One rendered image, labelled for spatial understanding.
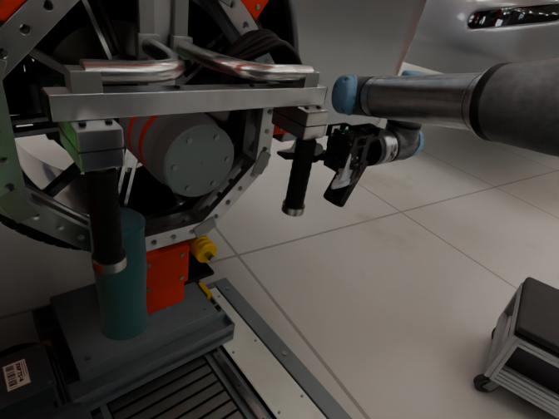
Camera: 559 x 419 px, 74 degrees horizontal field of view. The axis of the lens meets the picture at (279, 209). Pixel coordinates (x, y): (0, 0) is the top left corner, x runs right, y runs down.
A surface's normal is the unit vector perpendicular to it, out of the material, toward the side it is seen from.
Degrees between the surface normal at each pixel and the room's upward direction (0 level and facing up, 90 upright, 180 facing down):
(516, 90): 71
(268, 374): 0
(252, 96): 90
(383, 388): 0
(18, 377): 0
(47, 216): 90
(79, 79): 90
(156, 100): 90
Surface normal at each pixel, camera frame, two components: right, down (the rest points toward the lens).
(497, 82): -0.76, -0.34
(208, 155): 0.62, 0.48
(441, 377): 0.15, -0.85
